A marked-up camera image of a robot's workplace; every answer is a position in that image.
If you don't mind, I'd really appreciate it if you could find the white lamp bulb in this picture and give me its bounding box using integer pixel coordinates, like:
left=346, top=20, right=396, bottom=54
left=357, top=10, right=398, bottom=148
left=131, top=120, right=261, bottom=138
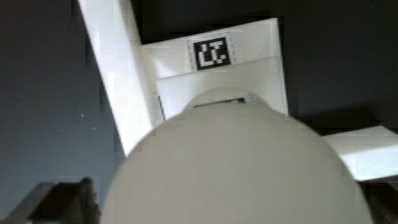
left=99, top=87, right=373, bottom=224

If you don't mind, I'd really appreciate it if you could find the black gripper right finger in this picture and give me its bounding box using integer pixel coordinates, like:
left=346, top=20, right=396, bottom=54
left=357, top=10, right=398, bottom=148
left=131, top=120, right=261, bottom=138
left=359, top=182, right=398, bottom=224

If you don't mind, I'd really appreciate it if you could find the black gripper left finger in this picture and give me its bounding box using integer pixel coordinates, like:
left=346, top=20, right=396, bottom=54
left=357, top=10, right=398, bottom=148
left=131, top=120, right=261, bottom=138
left=27, top=177, right=101, bottom=224

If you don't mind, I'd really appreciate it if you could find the white lamp base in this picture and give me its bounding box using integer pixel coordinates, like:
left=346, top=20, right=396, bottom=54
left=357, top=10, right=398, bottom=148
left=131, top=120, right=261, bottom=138
left=142, top=19, right=288, bottom=117

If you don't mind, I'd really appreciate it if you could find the white table border frame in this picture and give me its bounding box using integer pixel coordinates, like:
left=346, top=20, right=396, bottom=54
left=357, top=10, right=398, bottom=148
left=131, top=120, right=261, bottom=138
left=76, top=0, right=398, bottom=183

